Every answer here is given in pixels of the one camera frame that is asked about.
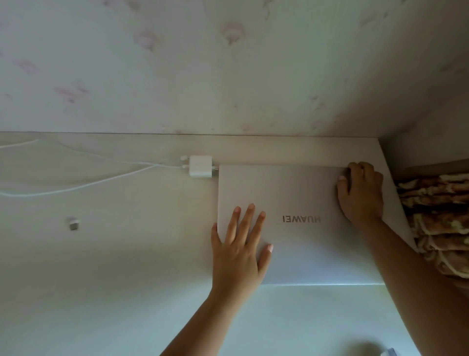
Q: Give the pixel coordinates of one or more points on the person's right hand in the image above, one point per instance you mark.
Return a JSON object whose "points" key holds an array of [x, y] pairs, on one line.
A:
{"points": [[362, 200]]}

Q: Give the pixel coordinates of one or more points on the person's left hand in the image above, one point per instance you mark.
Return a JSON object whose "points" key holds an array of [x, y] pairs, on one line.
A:
{"points": [[236, 262]]}

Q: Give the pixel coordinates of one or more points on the person's right thumb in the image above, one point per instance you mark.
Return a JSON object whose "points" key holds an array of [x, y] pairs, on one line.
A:
{"points": [[342, 192]]}

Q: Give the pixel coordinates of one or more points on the person's left middle finger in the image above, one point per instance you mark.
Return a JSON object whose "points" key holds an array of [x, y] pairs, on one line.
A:
{"points": [[246, 223]]}

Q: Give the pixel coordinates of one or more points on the person's left thumb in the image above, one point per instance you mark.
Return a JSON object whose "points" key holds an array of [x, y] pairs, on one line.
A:
{"points": [[266, 258]]}

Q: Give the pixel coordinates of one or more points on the person's left little finger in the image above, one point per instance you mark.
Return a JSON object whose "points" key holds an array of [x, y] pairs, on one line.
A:
{"points": [[216, 238]]}

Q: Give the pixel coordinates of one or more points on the silver laptop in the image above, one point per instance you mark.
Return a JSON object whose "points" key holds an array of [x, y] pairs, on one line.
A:
{"points": [[304, 253]]}

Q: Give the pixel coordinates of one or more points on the person's left forearm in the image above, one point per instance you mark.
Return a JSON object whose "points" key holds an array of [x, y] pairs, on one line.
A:
{"points": [[201, 324]]}

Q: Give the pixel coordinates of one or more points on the person's right forearm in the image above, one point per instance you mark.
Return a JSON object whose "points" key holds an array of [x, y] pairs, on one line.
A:
{"points": [[417, 289]]}

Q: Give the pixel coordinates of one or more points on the white power adapter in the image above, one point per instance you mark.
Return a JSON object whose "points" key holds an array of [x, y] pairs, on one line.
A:
{"points": [[200, 167]]}

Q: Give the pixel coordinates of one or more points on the brown patterned blanket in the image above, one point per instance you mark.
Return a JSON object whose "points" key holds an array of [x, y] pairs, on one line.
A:
{"points": [[438, 220]]}

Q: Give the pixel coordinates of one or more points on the small silver metal piece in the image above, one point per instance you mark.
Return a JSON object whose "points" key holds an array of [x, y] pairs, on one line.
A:
{"points": [[73, 223]]}

